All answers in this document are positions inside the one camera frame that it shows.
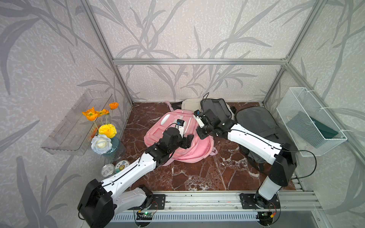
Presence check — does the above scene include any right controller circuit board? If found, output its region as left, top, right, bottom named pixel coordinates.
left=256, top=211, right=276, bottom=227

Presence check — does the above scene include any aluminium mounting rail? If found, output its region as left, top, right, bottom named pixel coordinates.
left=82, top=190, right=323, bottom=213

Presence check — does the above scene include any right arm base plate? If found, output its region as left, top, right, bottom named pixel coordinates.
left=239, top=193, right=281, bottom=210

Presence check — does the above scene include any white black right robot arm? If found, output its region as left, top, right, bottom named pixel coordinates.
left=194, top=109, right=297, bottom=201

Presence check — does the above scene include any orange artificial poppy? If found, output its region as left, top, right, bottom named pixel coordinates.
left=82, top=107, right=100, bottom=121

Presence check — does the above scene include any pink backpack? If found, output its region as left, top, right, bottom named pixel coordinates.
left=144, top=102, right=218, bottom=166

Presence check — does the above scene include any left controller circuit board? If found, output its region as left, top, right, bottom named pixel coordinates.
left=136, top=210, right=157, bottom=221

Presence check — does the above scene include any silver tin can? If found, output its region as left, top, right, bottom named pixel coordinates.
left=101, top=163, right=115, bottom=178

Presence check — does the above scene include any yellow artificial flower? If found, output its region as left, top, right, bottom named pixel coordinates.
left=98, top=123, right=117, bottom=139

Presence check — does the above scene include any green book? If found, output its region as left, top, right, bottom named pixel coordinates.
left=287, top=111, right=339, bottom=140

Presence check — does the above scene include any small orange artificial flower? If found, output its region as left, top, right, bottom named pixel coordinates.
left=109, top=102, right=119, bottom=110

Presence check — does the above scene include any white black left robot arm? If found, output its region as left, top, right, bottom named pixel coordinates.
left=78, top=127, right=194, bottom=228

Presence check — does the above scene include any clear plastic shelf tray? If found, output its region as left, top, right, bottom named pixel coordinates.
left=40, top=89, right=114, bottom=155

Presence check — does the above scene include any green labelled tin can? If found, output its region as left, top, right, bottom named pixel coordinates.
left=115, top=160, right=130, bottom=173

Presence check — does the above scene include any white artificial rose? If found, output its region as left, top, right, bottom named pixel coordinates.
left=91, top=135, right=112, bottom=155

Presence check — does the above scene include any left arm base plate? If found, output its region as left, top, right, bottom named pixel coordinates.
left=137, top=194, right=166, bottom=210

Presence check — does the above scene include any white wire mesh basket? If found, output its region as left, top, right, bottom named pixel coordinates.
left=277, top=87, right=348, bottom=157

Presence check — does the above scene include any controller circuit board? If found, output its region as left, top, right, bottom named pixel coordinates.
left=256, top=211, right=276, bottom=227
left=136, top=210, right=157, bottom=221

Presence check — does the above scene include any grey fabric backpack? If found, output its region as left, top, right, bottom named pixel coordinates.
left=235, top=106, right=296, bottom=175

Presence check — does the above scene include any teal glass vase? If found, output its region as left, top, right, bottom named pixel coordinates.
left=103, top=136, right=126, bottom=162

